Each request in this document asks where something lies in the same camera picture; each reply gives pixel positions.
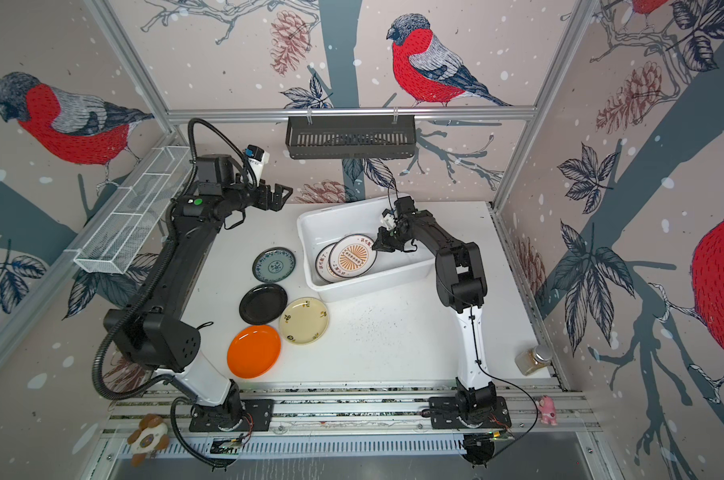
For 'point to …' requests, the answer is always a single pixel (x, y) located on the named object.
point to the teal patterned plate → (273, 264)
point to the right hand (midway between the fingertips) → (373, 249)
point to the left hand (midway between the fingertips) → (274, 182)
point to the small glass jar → (533, 360)
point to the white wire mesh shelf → (118, 240)
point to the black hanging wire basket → (351, 137)
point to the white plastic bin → (319, 228)
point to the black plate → (263, 304)
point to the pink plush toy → (547, 409)
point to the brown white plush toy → (151, 436)
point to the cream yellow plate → (303, 321)
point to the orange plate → (253, 351)
